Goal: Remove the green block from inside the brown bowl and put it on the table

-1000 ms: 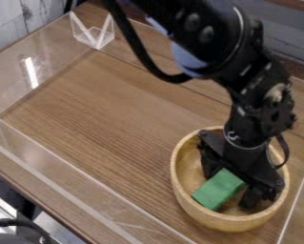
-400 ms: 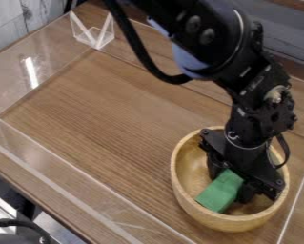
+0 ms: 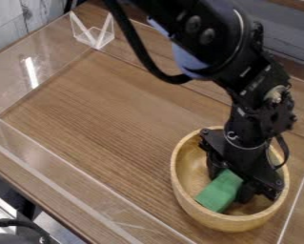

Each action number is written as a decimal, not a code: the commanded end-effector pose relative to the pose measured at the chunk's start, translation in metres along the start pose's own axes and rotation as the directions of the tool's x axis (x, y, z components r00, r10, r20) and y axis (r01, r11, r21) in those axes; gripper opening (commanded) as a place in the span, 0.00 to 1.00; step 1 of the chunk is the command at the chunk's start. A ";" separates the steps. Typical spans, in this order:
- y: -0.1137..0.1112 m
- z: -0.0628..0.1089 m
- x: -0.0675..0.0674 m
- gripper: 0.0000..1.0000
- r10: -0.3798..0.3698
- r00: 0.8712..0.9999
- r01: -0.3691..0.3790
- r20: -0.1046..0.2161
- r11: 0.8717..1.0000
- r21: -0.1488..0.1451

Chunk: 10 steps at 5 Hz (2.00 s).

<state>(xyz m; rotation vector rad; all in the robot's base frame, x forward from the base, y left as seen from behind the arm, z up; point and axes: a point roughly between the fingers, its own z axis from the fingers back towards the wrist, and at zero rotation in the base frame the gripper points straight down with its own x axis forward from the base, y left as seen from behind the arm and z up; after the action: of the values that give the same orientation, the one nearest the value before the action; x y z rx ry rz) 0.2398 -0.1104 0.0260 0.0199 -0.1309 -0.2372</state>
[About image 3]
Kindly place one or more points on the brown wooden bowl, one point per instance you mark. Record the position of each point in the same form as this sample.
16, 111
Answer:
188, 177

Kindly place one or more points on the clear acrylic tray wall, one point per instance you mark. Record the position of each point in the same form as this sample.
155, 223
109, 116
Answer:
89, 125

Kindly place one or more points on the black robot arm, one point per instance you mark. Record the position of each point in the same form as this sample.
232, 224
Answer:
218, 47

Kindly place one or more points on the clear acrylic corner bracket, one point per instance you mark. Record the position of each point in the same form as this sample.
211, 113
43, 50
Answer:
95, 37

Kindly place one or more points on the green rectangular block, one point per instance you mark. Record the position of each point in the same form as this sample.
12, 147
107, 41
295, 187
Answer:
218, 194

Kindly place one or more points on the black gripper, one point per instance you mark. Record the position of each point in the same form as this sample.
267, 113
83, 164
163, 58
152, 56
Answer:
238, 148

